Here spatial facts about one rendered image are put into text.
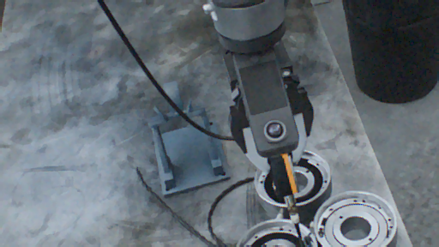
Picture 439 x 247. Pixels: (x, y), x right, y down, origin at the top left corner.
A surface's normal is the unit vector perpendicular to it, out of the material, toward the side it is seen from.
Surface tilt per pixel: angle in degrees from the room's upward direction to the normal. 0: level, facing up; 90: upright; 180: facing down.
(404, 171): 0
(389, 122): 0
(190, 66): 0
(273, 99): 31
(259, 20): 91
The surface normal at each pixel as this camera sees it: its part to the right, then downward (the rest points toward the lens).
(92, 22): -0.13, -0.71
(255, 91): 0.00, -0.27
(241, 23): -0.08, 0.70
